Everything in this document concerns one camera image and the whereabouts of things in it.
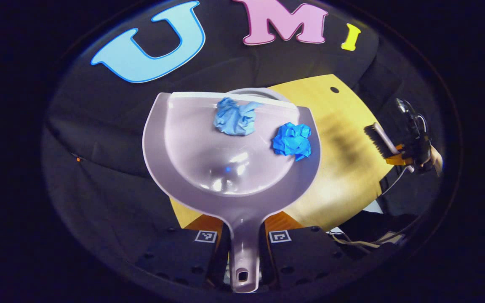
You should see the pink dustpan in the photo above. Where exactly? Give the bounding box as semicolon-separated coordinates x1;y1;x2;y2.
142;92;322;294

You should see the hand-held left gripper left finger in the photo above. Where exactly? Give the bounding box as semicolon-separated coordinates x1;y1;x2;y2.
135;215;231;291

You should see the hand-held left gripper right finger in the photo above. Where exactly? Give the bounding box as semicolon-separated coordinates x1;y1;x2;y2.
259;210;352;290

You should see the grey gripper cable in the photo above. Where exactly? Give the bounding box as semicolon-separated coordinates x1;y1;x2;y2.
378;166;408;198
329;229;404;254

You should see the small pink broom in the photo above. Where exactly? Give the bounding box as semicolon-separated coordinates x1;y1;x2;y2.
364;122;416;173

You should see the white garbage bin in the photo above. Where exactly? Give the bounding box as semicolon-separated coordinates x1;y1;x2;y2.
226;87;298;106

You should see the light blue paper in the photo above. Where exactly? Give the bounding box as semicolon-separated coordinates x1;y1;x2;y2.
213;97;264;136

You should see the dark blue paper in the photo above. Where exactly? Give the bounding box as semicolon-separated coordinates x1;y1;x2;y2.
272;122;312;162

